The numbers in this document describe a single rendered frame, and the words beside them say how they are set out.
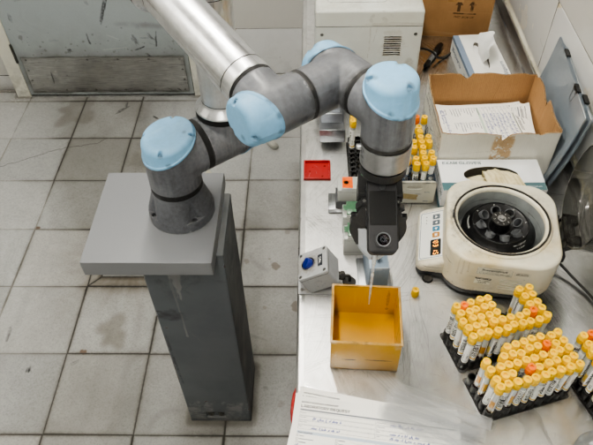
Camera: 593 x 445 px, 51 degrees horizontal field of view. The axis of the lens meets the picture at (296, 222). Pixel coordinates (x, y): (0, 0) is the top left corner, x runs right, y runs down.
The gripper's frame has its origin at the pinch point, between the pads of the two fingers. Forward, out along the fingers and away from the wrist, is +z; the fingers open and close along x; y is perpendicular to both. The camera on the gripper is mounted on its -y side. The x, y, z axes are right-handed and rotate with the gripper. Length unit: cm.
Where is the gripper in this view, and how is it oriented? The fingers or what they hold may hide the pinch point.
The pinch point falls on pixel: (374, 257)
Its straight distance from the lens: 106.5
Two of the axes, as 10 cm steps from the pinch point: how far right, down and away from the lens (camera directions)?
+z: 0.2, 6.7, 7.4
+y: 0.7, -7.4, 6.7
